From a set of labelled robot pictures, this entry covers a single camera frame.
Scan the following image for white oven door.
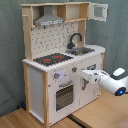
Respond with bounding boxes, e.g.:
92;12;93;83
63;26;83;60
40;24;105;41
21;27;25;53
49;80;79;123

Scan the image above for stove knob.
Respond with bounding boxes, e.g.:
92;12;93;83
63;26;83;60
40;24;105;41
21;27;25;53
54;73;60;79
71;66;78;73

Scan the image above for black toy faucet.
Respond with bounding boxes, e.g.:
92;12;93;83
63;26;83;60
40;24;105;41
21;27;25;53
67;33;82;49

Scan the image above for right stove knob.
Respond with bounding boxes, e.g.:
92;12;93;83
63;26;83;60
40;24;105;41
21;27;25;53
71;66;78;73

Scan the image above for grey toy sink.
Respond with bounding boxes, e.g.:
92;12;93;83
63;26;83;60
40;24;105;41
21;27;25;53
65;47;95;55

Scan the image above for black toy stovetop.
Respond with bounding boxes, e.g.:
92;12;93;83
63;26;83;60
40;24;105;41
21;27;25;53
34;53;70;66

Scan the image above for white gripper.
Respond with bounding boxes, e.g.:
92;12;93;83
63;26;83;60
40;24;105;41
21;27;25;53
81;70;101;84

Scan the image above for left stove knob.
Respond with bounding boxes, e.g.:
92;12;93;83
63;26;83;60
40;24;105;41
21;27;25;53
54;73;60;79

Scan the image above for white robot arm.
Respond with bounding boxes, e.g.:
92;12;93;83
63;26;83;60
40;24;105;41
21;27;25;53
81;68;128;96

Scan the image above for wooden toy kitchen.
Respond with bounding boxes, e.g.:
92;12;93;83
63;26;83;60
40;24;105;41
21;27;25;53
22;2;105;128

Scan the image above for white cabinet door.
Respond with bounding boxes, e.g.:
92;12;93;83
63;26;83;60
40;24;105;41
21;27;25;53
80;55;102;106

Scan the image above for grey range hood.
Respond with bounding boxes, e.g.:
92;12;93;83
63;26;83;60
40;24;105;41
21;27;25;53
35;6;64;27

